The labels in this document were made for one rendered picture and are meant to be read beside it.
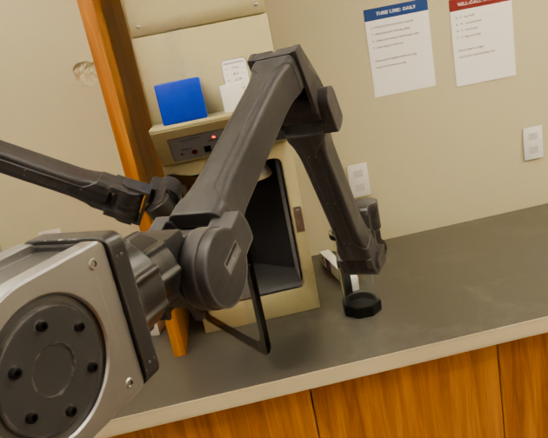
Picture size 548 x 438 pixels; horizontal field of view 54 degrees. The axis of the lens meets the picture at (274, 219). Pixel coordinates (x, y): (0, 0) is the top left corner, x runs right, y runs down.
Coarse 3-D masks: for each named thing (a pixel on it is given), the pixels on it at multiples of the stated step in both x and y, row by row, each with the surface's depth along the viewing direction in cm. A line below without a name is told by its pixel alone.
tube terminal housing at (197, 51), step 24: (216, 24) 125; (240, 24) 126; (264, 24) 127; (144, 48) 125; (168, 48) 125; (192, 48) 126; (216, 48) 127; (240, 48) 127; (264, 48) 128; (144, 72) 126; (168, 72) 127; (192, 72) 127; (216, 72) 128; (216, 96) 130; (288, 144) 135; (168, 168) 133; (192, 168) 133; (288, 168) 136; (288, 192) 138; (312, 264) 144; (312, 288) 146; (264, 312) 146; (288, 312) 147
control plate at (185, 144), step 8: (184, 136) 122; (192, 136) 123; (200, 136) 123; (208, 136) 124; (216, 136) 124; (176, 144) 124; (184, 144) 124; (192, 144) 125; (200, 144) 126; (208, 144) 126; (176, 152) 126; (184, 152) 127; (200, 152) 128; (208, 152) 129; (176, 160) 129
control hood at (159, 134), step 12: (204, 120) 119; (216, 120) 120; (228, 120) 121; (156, 132) 119; (168, 132) 120; (180, 132) 121; (192, 132) 121; (156, 144) 122; (168, 144) 123; (168, 156) 127; (204, 156) 130
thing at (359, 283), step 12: (336, 252) 136; (348, 276) 135; (360, 276) 134; (372, 276) 136; (348, 288) 136; (360, 288) 135; (372, 288) 136; (348, 300) 138; (360, 300) 136; (372, 300) 137
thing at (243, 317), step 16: (176, 176) 128; (192, 176) 121; (256, 288) 114; (240, 304) 121; (256, 304) 115; (208, 320) 140; (224, 320) 131; (240, 320) 124; (256, 320) 117; (240, 336) 127; (256, 336) 120
